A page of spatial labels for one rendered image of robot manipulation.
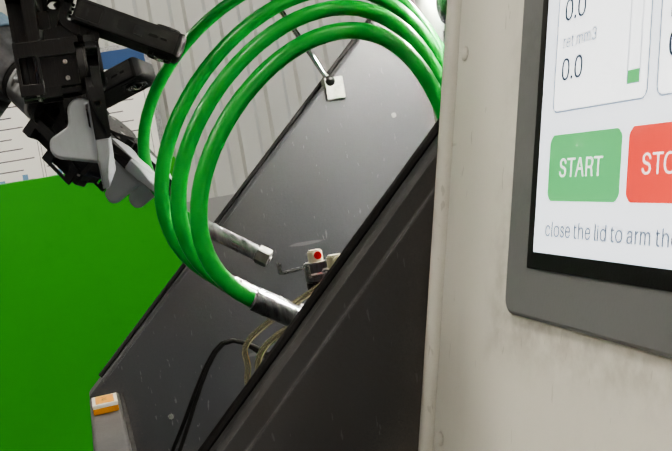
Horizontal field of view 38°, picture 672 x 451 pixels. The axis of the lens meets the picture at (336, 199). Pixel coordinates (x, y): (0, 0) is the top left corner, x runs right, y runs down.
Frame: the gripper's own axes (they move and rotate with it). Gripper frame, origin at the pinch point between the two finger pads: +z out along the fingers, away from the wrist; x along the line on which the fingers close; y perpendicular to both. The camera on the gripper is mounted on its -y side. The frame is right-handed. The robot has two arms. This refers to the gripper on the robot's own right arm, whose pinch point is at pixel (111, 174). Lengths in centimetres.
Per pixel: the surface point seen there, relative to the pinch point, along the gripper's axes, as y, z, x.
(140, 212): -22, 14, -323
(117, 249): -9, 28, -323
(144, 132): -4.9, -4.3, -12.1
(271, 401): -6.4, 17.4, 36.0
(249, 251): -13.9, 11.1, -8.2
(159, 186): -3.7, 1.9, 9.9
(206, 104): -8.1, -4.4, 18.0
